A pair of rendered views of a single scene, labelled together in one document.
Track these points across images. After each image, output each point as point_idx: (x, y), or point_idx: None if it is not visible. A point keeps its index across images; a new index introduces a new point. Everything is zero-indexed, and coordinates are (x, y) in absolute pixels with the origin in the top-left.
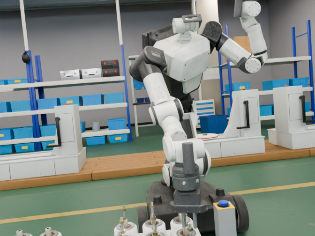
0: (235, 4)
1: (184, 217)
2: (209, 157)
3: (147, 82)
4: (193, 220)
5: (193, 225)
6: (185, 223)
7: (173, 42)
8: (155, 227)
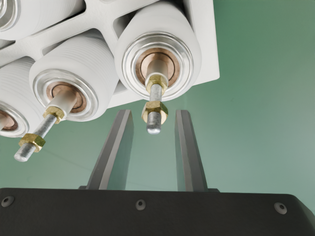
0: None
1: (123, 155)
2: None
3: None
4: (176, 167)
5: (175, 142)
6: (129, 129)
7: None
8: (19, 157)
